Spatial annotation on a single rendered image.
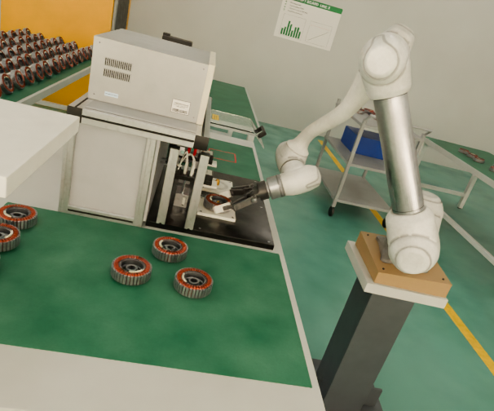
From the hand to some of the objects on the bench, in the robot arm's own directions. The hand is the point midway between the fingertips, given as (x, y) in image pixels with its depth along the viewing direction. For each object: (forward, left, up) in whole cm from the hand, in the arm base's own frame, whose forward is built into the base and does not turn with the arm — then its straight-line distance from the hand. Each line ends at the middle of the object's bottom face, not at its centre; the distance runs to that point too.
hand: (218, 202), depth 172 cm
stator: (-4, +52, -2) cm, 52 cm away
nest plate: (0, 0, -3) cm, 3 cm away
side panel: (+35, +29, -2) cm, 46 cm away
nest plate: (+5, -23, -5) cm, 24 cm away
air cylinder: (+14, +3, -3) cm, 15 cm away
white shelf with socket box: (+41, +89, +3) cm, 98 cm away
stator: (0, 0, -2) cm, 2 cm away
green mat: (+39, -70, -10) cm, 80 cm away
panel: (+28, -6, -3) cm, 28 cm away
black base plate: (+4, -11, -6) cm, 13 cm away
